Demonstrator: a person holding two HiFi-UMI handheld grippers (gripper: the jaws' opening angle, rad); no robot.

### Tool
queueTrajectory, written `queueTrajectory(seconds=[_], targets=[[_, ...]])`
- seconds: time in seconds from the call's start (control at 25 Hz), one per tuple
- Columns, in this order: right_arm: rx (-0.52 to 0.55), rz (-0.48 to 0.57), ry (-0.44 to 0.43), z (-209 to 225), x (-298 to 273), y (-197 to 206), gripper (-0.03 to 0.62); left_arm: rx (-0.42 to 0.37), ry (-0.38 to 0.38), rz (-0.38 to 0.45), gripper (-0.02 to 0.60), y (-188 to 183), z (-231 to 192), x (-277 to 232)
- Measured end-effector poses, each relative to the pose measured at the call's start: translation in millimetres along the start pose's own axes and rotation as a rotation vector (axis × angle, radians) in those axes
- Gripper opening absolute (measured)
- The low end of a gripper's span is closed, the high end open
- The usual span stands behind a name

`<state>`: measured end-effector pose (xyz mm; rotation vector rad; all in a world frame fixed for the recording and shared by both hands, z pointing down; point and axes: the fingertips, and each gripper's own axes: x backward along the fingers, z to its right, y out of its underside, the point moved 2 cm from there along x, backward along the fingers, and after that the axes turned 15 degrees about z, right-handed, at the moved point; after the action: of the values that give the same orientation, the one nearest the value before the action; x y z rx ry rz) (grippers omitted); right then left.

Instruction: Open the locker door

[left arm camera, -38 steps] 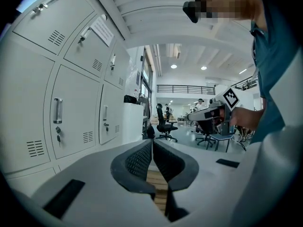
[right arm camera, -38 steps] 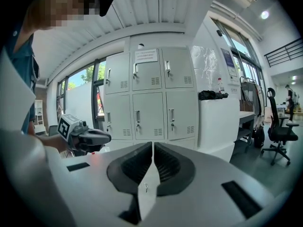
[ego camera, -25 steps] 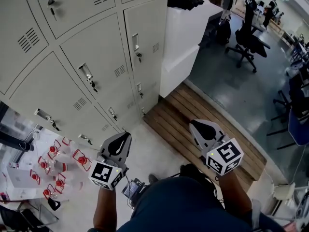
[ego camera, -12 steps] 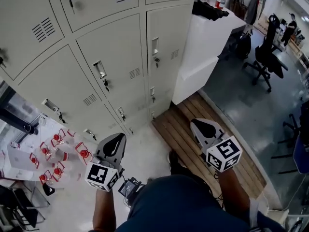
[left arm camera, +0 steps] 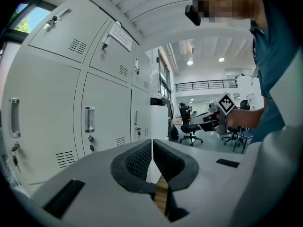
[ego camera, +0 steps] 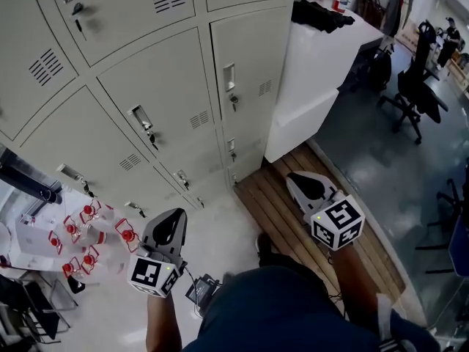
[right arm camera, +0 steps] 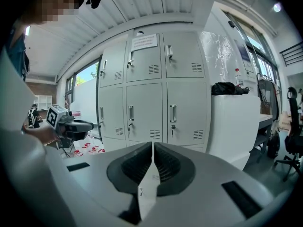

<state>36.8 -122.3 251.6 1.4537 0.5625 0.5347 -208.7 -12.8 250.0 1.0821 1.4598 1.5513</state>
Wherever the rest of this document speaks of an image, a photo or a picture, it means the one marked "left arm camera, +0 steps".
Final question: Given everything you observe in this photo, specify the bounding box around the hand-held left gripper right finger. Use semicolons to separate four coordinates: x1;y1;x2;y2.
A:
152;139;199;223

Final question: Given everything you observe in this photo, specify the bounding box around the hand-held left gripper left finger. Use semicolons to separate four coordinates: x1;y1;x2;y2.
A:
110;139;156;195

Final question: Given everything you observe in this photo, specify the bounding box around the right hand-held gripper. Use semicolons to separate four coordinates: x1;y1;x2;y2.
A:
190;93;237;136

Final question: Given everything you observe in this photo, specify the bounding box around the white metal locker cabinet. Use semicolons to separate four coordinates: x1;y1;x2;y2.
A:
1;0;152;191

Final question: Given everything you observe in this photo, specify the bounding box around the person's right forearm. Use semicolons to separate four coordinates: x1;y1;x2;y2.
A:
236;107;265;130

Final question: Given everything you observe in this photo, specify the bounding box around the person's right hand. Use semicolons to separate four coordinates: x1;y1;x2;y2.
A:
226;110;239;129

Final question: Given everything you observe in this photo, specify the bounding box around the black office chair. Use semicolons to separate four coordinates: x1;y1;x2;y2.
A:
178;102;204;147

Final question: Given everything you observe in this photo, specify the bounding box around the black backpack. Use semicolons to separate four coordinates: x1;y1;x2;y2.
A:
170;124;180;140

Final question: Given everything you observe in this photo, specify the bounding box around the blue chair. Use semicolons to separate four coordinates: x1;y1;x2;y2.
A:
233;129;253;155

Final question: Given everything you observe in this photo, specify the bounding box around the black balcony railing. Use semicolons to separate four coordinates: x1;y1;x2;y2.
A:
175;79;239;92

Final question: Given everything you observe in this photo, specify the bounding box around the tall office window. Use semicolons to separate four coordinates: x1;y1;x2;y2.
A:
158;47;172;99

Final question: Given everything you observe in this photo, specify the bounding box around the white ceiling air unit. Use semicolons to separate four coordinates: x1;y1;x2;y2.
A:
183;40;196;55

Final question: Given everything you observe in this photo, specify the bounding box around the person's teal shirt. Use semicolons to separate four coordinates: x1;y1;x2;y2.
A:
250;0;294;144

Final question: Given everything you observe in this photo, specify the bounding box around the white paper notice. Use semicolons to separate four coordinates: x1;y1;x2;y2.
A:
108;22;133;52

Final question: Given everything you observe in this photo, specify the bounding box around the person's head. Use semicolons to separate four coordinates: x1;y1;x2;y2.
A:
196;0;263;23

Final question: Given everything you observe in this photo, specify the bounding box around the large dark framed window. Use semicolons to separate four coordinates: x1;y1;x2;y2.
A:
2;0;56;54

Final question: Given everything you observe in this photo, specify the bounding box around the white lanyard strap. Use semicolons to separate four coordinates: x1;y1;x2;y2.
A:
250;65;260;85

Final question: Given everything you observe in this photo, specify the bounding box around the black head-mounted camera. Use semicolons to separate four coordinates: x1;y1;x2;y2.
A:
184;0;202;26

